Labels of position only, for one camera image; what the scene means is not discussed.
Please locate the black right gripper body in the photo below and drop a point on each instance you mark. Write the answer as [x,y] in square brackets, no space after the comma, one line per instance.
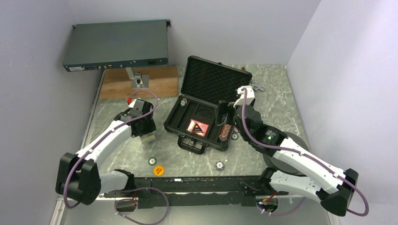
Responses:
[241,131]

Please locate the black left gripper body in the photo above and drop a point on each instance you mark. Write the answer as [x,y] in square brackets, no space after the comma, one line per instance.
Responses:
[148,126]

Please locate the blue playing card deck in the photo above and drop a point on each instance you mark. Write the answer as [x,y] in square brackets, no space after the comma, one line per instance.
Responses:
[147,137]

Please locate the row of poker chips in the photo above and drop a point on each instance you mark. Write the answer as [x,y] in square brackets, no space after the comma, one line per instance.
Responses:
[225,132]

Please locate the red playing card deck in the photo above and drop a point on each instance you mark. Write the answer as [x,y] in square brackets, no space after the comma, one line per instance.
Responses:
[197,127]

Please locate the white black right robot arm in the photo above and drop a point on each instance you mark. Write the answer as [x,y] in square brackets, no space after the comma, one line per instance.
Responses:
[330,186]

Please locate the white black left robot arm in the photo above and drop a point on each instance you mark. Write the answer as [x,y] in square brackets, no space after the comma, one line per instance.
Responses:
[78,174]

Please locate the black foam-lined poker case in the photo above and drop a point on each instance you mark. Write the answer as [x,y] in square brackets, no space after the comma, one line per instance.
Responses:
[205,83]

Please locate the adjustable metal wrench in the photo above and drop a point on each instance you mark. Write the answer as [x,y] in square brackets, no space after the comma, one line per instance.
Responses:
[258,86]

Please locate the green poker chip on table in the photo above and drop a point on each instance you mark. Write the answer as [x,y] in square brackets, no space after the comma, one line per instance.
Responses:
[152,161]

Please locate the grey foam roll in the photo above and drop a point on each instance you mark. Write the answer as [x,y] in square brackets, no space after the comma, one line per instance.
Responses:
[282,166]

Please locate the wooden board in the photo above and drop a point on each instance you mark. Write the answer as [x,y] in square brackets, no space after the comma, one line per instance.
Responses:
[163,82]

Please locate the orange round sticker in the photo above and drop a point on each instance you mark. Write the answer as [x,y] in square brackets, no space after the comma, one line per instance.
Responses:
[158,170]

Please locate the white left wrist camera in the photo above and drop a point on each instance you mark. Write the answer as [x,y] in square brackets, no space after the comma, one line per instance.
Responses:
[136,104]

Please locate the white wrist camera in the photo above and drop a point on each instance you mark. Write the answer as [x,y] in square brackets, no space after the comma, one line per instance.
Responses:
[246,96]
[136,104]

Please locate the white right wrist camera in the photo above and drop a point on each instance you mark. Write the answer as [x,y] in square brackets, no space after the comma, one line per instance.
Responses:
[246,96]

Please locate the metal stand bracket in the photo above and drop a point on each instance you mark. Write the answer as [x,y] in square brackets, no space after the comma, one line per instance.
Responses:
[138,81]

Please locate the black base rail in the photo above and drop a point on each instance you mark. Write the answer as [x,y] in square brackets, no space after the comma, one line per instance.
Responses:
[195,191]

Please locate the grey rack network switch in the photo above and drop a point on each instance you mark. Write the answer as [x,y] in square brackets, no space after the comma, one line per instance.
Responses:
[108,45]

